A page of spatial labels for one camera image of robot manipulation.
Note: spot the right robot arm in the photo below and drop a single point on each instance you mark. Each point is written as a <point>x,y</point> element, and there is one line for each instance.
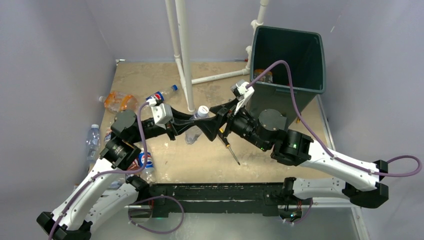
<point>351,180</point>

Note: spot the orange juice bottle white cap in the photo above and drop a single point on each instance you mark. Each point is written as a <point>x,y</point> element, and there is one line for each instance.
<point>267,78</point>

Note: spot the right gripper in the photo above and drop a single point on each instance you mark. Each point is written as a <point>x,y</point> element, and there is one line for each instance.
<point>211,125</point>

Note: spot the blue white label bottle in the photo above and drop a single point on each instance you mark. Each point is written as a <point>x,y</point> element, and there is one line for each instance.
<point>107,135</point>

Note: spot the white pvc pipe frame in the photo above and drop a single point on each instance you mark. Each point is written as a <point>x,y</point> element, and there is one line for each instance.
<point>178,26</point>

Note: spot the clear water bottle left edge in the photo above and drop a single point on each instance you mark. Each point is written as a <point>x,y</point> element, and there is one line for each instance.
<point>92,143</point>

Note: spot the crushed clear bottle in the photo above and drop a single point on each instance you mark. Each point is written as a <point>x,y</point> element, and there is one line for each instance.
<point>193,133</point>

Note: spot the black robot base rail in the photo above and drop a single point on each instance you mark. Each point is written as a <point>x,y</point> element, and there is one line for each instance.
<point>270,199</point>

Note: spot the pepsi bottle near base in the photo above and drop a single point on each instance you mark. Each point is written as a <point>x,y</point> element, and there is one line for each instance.
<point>149,172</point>

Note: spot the dark green plastic bin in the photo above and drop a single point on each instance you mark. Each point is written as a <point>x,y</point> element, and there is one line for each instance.
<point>304,53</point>

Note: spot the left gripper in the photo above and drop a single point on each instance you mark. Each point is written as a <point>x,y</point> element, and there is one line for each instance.
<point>172,129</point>

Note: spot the orange label bottle far left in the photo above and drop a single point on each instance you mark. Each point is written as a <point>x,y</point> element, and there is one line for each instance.
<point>117,101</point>

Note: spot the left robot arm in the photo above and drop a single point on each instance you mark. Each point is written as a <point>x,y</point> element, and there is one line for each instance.
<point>112,184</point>

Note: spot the pepsi bottle blue cap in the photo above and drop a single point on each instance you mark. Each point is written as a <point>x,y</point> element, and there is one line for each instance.
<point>164,94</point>

